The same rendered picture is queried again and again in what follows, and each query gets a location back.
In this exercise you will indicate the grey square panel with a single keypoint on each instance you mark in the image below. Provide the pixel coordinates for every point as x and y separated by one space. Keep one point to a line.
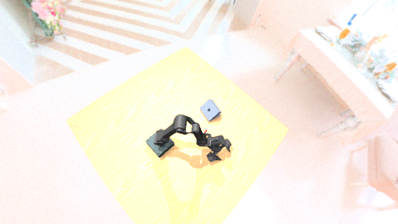
210 110

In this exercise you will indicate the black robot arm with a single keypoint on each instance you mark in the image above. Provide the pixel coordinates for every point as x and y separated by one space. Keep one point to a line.
179 125

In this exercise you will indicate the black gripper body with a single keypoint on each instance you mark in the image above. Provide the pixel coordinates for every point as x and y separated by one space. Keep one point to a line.
217 149

